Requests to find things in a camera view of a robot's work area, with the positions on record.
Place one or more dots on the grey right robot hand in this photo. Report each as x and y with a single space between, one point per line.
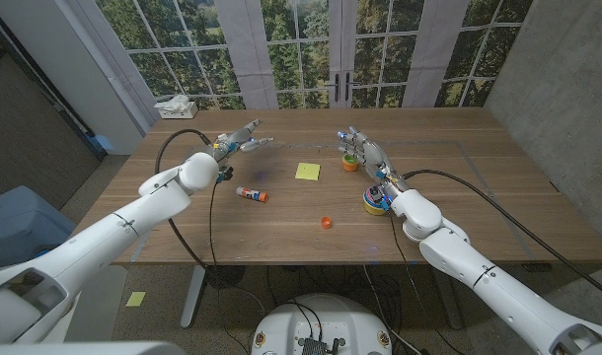
375 158

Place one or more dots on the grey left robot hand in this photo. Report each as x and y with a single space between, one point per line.
237 140

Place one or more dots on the glue stick with orange cap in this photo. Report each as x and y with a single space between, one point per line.
251 194

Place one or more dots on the yellow sticky note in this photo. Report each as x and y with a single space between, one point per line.
308 171
135 299

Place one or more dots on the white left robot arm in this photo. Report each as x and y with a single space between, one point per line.
94 246

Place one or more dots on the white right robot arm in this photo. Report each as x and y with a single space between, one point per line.
478 276

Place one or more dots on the small orange green toy cup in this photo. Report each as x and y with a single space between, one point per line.
349 164

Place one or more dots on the stacked purple yellow toy cups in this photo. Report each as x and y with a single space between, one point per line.
372 207

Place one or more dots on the yellow sticky note on floor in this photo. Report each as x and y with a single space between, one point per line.
135 299

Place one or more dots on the white power strip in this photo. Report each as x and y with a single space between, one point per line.
182 113

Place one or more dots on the crumpled white tissue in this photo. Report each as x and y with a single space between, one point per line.
173 102

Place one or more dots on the tiny orange cap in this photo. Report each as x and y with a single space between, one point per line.
326 223

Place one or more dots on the printed window backdrop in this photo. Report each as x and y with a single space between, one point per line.
301 49

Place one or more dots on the black round floor fixture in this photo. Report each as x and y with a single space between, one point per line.
225 276

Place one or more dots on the grey table leg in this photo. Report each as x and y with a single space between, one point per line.
449 301

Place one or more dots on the white table leg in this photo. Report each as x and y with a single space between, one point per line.
192 296

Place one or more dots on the white robot torso base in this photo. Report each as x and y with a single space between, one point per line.
325 320

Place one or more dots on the blue upholstered seat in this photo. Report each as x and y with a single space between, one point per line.
20 227

